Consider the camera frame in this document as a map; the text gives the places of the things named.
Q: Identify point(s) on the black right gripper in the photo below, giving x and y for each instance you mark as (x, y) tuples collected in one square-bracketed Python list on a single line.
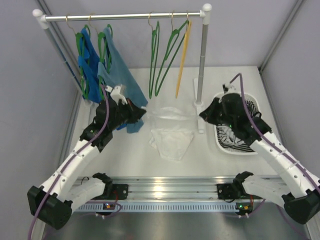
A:
[(207, 115)]

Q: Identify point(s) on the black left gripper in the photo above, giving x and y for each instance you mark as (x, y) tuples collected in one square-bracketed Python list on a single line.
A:
[(131, 112)]

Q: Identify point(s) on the white tank top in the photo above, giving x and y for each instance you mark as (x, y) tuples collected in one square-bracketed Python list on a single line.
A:
[(172, 131)]

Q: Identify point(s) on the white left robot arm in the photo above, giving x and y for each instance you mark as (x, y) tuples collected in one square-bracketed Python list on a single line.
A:
[(56, 199)]

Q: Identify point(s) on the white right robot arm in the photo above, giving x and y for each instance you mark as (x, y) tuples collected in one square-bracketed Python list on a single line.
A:
[(300, 197)]

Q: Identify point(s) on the black white striped top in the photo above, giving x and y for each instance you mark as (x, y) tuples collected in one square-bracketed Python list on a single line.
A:
[(229, 142)]

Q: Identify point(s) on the teal tank top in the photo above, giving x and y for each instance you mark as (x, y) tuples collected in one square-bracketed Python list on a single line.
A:
[(119, 73)]

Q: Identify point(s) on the yellow hanger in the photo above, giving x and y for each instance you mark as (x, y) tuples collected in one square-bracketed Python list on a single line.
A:
[(183, 56)]

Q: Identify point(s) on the royal blue tank top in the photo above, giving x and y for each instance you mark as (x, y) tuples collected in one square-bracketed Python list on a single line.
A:
[(91, 69)]

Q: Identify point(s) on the green hanger with teal top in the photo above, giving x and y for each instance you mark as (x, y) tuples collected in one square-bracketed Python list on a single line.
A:
[(105, 57)]

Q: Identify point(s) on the green hanger with blue top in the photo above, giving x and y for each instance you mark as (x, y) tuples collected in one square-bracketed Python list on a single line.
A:
[(80, 45)]

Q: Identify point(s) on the white laundry basket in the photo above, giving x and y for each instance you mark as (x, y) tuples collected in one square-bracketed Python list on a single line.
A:
[(247, 96)]

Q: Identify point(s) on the black trimmed striped garment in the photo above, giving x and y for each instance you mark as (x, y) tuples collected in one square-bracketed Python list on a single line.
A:
[(252, 110)]

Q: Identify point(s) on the silver white clothes rack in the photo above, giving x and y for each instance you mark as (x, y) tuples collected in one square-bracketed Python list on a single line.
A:
[(204, 13)]

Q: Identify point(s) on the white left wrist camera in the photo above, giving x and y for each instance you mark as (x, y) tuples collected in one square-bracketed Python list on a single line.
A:
[(117, 93)]

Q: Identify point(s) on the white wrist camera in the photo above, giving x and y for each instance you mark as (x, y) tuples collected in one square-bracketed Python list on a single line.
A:
[(229, 89), (117, 93)]

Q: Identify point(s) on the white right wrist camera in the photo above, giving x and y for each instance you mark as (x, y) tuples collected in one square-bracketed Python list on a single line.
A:
[(229, 89)]

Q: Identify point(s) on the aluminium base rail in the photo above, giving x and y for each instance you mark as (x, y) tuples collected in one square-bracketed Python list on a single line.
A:
[(172, 188)]

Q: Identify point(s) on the white slotted cable duct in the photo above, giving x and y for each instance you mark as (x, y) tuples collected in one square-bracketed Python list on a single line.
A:
[(165, 207)]

